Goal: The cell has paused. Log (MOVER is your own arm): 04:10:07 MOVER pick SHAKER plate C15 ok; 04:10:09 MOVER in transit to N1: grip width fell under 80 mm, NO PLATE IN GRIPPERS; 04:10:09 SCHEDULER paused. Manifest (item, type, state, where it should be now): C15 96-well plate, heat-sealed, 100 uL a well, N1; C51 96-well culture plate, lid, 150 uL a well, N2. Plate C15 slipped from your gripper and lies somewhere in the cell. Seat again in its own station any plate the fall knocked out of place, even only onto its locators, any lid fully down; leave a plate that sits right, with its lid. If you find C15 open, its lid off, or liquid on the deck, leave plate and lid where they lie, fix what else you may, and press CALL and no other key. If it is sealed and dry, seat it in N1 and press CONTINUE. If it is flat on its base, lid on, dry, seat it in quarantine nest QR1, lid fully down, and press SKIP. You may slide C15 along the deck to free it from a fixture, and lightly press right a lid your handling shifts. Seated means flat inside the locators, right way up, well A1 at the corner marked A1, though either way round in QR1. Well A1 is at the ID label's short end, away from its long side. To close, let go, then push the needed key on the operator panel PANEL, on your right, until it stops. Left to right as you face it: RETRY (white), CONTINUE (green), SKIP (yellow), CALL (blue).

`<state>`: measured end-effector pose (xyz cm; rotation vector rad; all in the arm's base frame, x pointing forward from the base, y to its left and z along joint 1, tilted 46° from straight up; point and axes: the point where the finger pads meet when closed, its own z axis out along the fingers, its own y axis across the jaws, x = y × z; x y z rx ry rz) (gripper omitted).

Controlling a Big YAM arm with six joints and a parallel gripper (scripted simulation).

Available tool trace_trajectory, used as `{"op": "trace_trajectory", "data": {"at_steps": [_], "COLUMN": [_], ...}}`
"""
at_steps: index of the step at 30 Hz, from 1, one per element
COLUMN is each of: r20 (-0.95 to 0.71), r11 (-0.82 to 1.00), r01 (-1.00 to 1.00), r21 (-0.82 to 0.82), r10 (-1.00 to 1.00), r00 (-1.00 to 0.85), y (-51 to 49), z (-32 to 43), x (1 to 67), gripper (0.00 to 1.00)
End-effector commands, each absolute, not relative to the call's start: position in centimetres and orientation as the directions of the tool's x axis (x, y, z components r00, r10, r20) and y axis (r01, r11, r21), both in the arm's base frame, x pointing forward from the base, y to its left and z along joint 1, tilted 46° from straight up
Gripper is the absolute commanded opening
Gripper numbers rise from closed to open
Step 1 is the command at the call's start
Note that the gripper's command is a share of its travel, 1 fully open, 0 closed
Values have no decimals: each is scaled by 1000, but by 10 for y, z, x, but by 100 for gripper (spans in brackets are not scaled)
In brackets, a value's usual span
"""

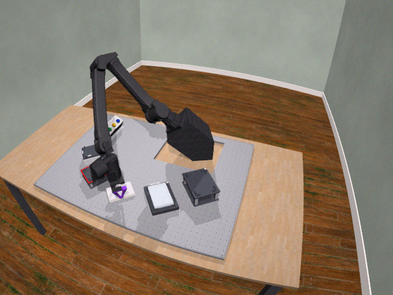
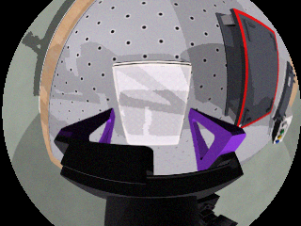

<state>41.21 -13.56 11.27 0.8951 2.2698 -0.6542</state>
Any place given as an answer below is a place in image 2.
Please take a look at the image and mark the white rectangular plate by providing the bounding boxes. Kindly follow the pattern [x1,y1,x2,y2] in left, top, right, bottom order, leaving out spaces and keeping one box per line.
[112,60,192,145]

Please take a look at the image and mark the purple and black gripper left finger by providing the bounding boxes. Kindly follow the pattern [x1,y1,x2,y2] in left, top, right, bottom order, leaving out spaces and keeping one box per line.
[58,108,116,143]

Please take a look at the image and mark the operator button panel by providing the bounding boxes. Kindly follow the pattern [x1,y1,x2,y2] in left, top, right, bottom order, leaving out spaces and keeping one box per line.
[269,104,293,144]

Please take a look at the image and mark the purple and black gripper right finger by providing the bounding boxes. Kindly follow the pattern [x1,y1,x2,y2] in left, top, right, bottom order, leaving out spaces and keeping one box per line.
[188,108,246,171]

